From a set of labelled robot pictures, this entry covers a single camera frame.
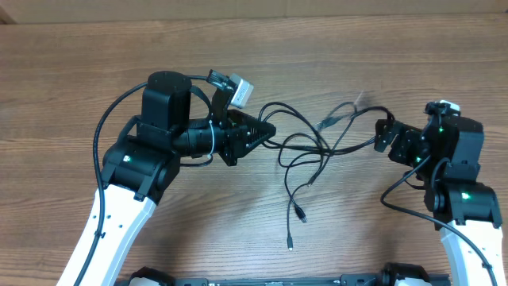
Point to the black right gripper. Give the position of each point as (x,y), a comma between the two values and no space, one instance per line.
(405,137)

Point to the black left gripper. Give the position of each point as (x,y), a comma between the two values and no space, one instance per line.
(236,142)

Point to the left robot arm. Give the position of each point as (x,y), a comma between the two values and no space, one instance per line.
(220,103)

